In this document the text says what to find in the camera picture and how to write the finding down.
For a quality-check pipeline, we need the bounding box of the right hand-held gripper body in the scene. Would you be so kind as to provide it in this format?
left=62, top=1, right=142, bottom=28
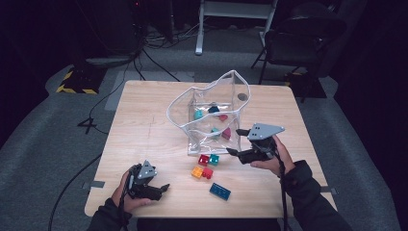
left=242, top=122, right=286, bottom=165

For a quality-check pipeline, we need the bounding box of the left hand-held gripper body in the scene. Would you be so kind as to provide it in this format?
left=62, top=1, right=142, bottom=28
left=127, top=159, right=162, bottom=200

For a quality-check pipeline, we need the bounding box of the long blue toy block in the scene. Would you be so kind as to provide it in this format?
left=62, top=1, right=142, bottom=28
left=209, top=182, right=232, bottom=201

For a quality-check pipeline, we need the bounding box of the clear plastic bag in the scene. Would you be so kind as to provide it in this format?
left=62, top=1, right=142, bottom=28
left=166, top=69, right=253, bottom=156

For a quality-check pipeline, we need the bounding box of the person's right hand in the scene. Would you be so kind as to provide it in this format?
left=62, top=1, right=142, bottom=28
left=249, top=135, right=295, bottom=177

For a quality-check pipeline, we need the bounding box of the person's left hand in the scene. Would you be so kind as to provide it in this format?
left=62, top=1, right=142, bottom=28
left=111, top=168, right=152, bottom=214

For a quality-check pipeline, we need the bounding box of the black base with hazard stripes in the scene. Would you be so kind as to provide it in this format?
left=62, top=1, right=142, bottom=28
left=56, top=65, right=107, bottom=95
left=284, top=70, right=327, bottom=99

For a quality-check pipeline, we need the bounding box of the black chair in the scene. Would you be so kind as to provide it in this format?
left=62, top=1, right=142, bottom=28
left=250, top=2, right=348, bottom=85

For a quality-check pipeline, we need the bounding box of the black equipment cabinet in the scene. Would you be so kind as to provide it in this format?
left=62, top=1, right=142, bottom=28
left=95, top=0, right=145, bottom=57

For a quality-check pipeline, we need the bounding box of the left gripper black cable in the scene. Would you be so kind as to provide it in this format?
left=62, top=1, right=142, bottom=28
left=115, top=171, right=134, bottom=231

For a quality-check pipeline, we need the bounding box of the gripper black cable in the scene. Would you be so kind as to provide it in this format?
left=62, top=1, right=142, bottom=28
left=115, top=171, right=134, bottom=231
left=272, top=150, right=291, bottom=231

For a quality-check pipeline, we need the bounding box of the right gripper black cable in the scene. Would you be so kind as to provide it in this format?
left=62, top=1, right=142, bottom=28
left=272, top=150, right=291, bottom=231

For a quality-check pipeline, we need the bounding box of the black floor cable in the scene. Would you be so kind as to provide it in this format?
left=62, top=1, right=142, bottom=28
left=47, top=153, right=103, bottom=231
left=140, top=47, right=181, bottom=83
left=89, top=61, right=133, bottom=135

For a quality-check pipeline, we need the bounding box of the white desk frame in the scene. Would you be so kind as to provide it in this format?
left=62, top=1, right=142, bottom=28
left=194, top=0, right=279, bottom=56

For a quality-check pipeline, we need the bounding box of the grey stand base plate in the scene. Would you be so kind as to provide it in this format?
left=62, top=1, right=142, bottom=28
left=86, top=56, right=133, bottom=69

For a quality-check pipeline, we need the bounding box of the bundle of floor cables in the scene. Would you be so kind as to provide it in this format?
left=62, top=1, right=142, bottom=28
left=143, top=18, right=200, bottom=50

